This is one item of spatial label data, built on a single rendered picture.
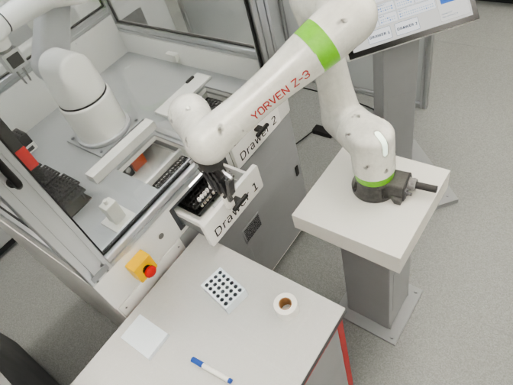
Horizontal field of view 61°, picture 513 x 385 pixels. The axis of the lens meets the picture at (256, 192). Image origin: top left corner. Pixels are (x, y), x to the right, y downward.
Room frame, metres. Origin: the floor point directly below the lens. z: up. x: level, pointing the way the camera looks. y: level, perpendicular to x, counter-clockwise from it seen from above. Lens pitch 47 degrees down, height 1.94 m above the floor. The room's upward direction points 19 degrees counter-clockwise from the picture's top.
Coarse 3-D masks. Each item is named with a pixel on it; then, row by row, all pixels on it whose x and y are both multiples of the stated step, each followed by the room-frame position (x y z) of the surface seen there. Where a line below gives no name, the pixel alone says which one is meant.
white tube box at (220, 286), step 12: (216, 276) 0.78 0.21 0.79; (228, 276) 0.76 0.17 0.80; (204, 288) 0.74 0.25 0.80; (216, 288) 0.73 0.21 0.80; (228, 288) 0.73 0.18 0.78; (240, 288) 0.70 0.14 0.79; (216, 300) 0.69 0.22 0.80; (228, 300) 0.67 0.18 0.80; (240, 300) 0.68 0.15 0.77; (228, 312) 0.65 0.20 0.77
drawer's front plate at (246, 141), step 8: (272, 112) 1.33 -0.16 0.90; (264, 120) 1.30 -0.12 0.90; (272, 120) 1.32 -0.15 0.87; (280, 120) 1.36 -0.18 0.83; (272, 128) 1.32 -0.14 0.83; (248, 136) 1.23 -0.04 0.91; (264, 136) 1.28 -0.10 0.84; (240, 144) 1.20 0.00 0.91; (248, 144) 1.22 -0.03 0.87; (256, 144) 1.25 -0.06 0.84; (232, 152) 1.17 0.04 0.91; (240, 152) 1.19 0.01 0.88; (240, 160) 1.18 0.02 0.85
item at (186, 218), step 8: (232, 168) 1.11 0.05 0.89; (240, 176) 1.08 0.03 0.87; (216, 200) 1.04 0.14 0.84; (176, 208) 1.07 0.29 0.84; (208, 208) 1.02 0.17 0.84; (184, 216) 0.97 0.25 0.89; (192, 216) 1.01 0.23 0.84; (200, 216) 0.99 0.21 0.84; (184, 224) 0.98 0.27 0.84; (192, 224) 0.94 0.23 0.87; (200, 224) 0.91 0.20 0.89; (200, 232) 0.92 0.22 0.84
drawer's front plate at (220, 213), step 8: (256, 168) 1.05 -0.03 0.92; (248, 176) 1.02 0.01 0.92; (256, 176) 1.04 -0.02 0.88; (240, 184) 0.99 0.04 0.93; (248, 184) 1.01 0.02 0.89; (256, 184) 1.03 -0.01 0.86; (240, 192) 0.98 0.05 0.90; (256, 192) 1.03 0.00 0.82; (248, 200) 0.99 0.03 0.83; (216, 208) 0.92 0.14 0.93; (224, 208) 0.93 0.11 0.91; (232, 208) 0.95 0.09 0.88; (240, 208) 0.97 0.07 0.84; (208, 216) 0.90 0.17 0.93; (216, 216) 0.90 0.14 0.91; (224, 216) 0.92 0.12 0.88; (232, 216) 0.94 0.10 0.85; (208, 224) 0.88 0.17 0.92; (216, 224) 0.89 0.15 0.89; (224, 224) 0.91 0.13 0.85; (232, 224) 0.93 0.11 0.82; (208, 232) 0.87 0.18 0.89; (224, 232) 0.90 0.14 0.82; (208, 240) 0.87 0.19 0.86; (216, 240) 0.88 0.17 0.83
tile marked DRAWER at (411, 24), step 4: (408, 20) 1.44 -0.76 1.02; (412, 20) 1.43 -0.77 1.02; (416, 20) 1.43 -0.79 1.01; (396, 24) 1.44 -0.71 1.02; (400, 24) 1.43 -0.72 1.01; (404, 24) 1.43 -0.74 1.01; (408, 24) 1.43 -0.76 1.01; (412, 24) 1.42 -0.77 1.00; (416, 24) 1.42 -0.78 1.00; (396, 28) 1.43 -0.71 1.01; (400, 28) 1.43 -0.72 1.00; (404, 28) 1.42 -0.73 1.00; (408, 28) 1.42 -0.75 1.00; (412, 28) 1.42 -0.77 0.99; (416, 28) 1.41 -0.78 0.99; (420, 28) 1.41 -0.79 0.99; (396, 32) 1.42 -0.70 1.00; (400, 32) 1.42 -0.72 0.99; (404, 32) 1.41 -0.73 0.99; (408, 32) 1.41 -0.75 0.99
